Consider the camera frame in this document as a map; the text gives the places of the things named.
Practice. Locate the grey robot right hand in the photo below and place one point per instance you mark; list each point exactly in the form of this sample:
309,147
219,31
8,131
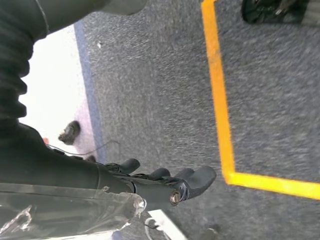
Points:
62,179

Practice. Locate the person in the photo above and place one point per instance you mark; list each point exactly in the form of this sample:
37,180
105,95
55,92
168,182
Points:
69,132

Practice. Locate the black robot foot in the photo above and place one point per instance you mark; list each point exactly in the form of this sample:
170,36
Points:
269,11

